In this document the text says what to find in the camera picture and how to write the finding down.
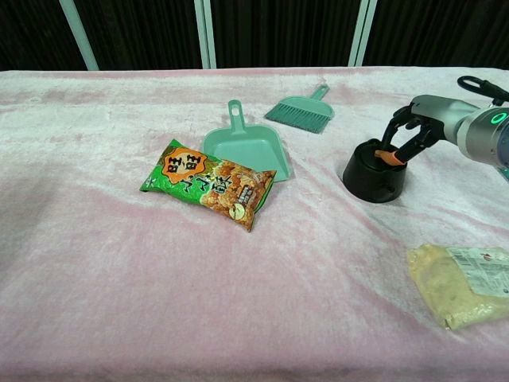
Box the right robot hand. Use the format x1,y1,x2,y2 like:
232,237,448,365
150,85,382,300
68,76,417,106
375,94,477,166

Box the black round container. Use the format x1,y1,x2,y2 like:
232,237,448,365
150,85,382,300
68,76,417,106
342,138,407,203

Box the teal hand brush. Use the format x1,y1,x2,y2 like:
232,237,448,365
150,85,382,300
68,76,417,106
264,84,335,134

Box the yellow vacuum food package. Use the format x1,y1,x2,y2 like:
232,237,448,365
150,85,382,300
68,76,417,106
406,242,509,330

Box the teal plastic dustpan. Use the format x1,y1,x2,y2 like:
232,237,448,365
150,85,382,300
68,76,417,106
202,99,292,183

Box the green orange snack bag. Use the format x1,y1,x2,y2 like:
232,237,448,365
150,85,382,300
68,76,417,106
138,138,278,233

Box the pink plush table cloth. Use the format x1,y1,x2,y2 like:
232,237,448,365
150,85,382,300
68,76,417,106
0,65,509,382

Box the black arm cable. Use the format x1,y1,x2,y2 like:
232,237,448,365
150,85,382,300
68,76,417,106
457,75,509,107

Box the pale teal screen post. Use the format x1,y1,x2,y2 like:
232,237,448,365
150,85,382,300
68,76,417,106
59,0,99,71
193,0,218,69
348,0,378,67

